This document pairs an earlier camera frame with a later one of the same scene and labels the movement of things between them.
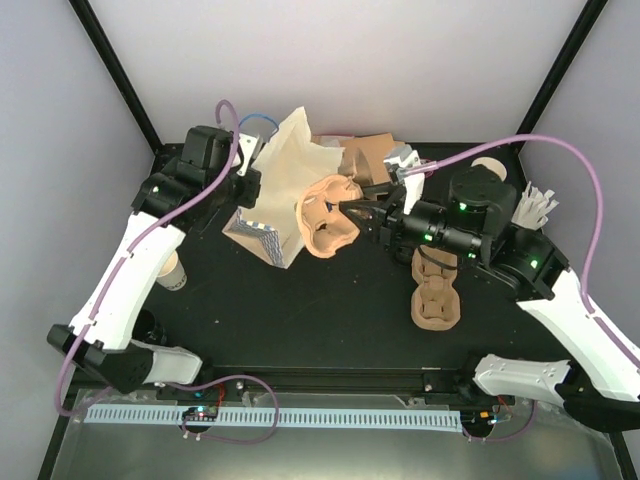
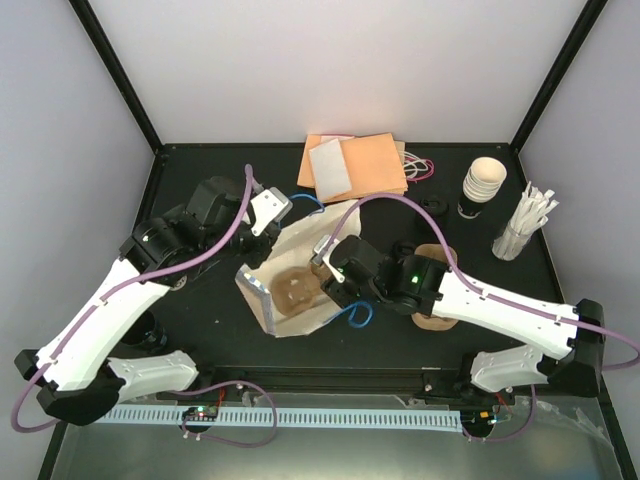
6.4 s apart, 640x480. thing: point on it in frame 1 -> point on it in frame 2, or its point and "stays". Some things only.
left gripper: [248, 198] -> [255, 257]
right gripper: [387, 220] -> [338, 296]
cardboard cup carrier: [323, 224] -> [293, 289]
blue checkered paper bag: [270, 229] -> [294, 247]
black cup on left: [147, 329] stays
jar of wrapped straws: [531, 213] stays
